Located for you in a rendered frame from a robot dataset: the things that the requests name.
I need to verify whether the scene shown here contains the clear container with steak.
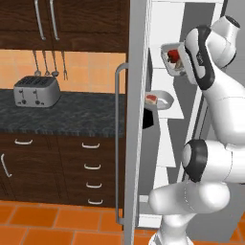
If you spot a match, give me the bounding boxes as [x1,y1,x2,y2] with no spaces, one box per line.
[145,89,175,111]

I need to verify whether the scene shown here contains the clear container with bell pepper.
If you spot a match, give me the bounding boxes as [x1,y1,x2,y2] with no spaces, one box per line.
[160,42,189,78]

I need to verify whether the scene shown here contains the dark wood drawer front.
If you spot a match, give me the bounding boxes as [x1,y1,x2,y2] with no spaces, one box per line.
[62,175,126,194]
[0,133,59,151]
[64,192,126,210]
[56,135,126,158]
[59,156,126,177]

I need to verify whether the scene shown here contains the grey fridge door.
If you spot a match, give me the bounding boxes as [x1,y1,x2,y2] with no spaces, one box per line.
[122,0,153,245]

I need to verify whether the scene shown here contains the hanging metal fork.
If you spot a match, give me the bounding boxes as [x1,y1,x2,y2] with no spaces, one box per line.
[60,51,69,81]

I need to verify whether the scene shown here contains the silver four-slot toaster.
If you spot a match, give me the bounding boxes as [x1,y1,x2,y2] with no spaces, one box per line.
[12,75,62,109]

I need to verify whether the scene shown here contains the hanging metal ladle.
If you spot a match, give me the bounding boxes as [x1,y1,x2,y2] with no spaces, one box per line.
[32,50,42,78]

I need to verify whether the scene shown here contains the dark wood base cupboard door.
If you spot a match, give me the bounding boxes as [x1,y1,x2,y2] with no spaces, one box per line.
[0,148,66,199]

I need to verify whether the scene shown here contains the grey fridge with white shelves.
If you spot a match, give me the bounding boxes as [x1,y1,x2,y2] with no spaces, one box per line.
[137,0,245,244]

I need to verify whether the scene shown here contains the grey fridge door handle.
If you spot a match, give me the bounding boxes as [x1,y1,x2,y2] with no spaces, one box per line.
[114,62,130,227]

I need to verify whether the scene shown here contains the silver drawer handle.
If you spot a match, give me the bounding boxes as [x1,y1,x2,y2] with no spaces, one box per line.
[85,181,103,189]
[83,163,102,170]
[80,142,100,149]
[87,198,104,206]
[13,138,33,145]

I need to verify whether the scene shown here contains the dark wood wall cupboard door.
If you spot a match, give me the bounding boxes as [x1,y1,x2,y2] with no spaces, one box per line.
[47,0,130,54]
[0,0,50,52]

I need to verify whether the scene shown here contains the silver wall cupboard handle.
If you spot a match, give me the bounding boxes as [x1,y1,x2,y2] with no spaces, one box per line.
[48,0,61,42]
[33,0,47,42]

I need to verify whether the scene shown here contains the silver base cupboard door handle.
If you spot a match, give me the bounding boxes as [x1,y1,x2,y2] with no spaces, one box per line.
[0,153,13,179]

